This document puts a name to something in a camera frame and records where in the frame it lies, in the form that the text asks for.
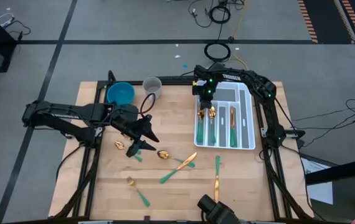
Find black desk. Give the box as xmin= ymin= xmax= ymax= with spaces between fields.
xmin=305 ymin=155 xmax=355 ymax=224

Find white paper sheet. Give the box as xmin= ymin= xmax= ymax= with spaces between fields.
xmin=300 ymin=157 xmax=334 ymax=205

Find teal bowl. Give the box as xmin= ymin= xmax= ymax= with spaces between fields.
xmin=106 ymin=82 xmax=136 ymax=106

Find gold knife green handle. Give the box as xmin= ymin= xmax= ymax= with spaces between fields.
xmin=214 ymin=155 xmax=221 ymax=202
xmin=229 ymin=106 xmax=239 ymax=149
xmin=159 ymin=151 xmax=198 ymax=185

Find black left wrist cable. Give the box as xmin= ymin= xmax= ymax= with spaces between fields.
xmin=140 ymin=92 xmax=157 ymax=116

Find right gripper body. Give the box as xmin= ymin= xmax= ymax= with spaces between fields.
xmin=192 ymin=79 xmax=219 ymax=102

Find yellow floor cable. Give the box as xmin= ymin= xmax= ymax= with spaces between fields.
xmin=232 ymin=53 xmax=249 ymax=71

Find black aluminium table frame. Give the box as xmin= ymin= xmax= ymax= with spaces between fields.
xmin=48 ymin=70 xmax=314 ymax=224

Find black mat orange stripes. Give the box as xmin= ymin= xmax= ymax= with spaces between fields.
xmin=297 ymin=0 xmax=355 ymax=44

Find coiled black cable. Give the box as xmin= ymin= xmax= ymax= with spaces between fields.
xmin=203 ymin=41 xmax=232 ymax=63
xmin=208 ymin=4 xmax=231 ymax=25

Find white plastic cutlery tray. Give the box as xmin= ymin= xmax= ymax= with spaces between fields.
xmin=194 ymin=81 xmax=257 ymax=151

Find grey patterned mug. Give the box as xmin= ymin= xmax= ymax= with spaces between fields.
xmin=142 ymin=76 xmax=163 ymax=100

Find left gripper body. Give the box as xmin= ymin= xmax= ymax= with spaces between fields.
xmin=111 ymin=105 xmax=140 ymax=135

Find black camera device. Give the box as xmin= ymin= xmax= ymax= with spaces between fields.
xmin=197 ymin=194 xmax=241 ymax=224

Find hanging yellow cable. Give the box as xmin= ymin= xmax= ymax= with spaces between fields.
xmin=230 ymin=0 xmax=249 ymax=41

